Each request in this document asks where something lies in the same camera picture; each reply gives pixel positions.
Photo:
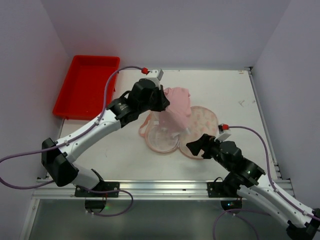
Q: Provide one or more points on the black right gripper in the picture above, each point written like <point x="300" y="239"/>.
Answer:
<point x="205" y="146"/>

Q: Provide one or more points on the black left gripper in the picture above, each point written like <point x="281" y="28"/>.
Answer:
<point x="157" y="99"/>

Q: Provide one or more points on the pink bra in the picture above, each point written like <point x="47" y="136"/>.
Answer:
<point x="175" y="118"/>

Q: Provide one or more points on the peach floral mesh laundry bag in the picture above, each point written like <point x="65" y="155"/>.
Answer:
<point x="160" y="140"/>

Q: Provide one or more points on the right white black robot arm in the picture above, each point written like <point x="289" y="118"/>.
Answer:
<point x="247" y="180"/>

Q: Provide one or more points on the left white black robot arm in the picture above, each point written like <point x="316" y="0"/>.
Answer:
<point x="58" y="157"/>

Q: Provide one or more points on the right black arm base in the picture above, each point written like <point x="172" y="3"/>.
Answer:
<point x="217" y="189"/>

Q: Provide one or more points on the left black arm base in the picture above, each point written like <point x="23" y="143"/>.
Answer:
<point x="97" y="191"/>

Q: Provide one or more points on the red plastic tray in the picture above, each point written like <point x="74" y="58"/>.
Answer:
<point x="82" y="92"/>

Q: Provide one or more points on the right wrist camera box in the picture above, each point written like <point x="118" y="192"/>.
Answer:
<point x="224" y="132"/>

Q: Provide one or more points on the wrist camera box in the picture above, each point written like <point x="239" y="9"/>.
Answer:
<point x="155" y="74"/>
<point x="224" y="132"/>

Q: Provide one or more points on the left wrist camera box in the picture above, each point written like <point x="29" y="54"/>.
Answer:
<point x="155" y="74"/>

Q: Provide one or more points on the aluminium mounting rail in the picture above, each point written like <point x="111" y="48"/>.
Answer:
<point x="140" y="189"/>

